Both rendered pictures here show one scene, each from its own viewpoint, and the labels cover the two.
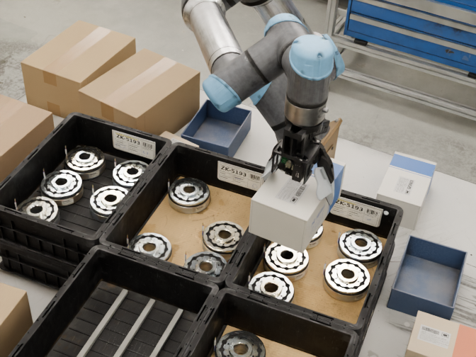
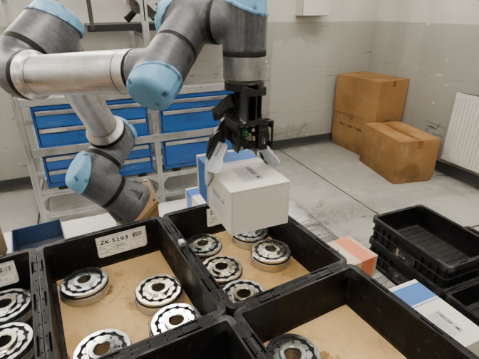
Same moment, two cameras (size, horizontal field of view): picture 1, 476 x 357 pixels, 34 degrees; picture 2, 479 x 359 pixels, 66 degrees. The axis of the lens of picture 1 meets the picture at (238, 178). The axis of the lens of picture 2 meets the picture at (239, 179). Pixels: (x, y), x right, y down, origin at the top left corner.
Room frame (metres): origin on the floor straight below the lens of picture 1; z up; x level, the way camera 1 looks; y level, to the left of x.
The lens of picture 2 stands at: (0.73, 0.39, 1.43)
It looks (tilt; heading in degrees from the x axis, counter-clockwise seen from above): 25 degrees down; 311
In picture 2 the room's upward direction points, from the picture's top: straight up
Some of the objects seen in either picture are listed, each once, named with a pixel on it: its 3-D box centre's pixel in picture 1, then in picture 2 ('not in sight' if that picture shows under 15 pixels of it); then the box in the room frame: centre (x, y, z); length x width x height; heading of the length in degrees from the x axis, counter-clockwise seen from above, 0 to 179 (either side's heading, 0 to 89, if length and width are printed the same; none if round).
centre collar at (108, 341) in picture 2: (149, 247); (102, 349); (1.23, 0.19, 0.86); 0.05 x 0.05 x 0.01
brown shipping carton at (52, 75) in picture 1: (81, 71); not in sight; (2.07, 0.52, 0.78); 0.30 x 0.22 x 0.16; 155
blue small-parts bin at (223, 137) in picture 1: (217, 131); (40, 247); (1.85, 0.07, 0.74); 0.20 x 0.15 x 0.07; 161
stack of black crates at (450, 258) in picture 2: not in sight; (422, 274); (0.97, -1.11, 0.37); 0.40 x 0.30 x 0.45; 154
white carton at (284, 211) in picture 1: (297, 197); (239, 186); (1.18, -0.12, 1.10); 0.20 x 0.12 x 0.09; 154
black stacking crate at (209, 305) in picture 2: (195, 224); (125, 298); (1.31, 0.09, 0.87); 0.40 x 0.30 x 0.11; 160
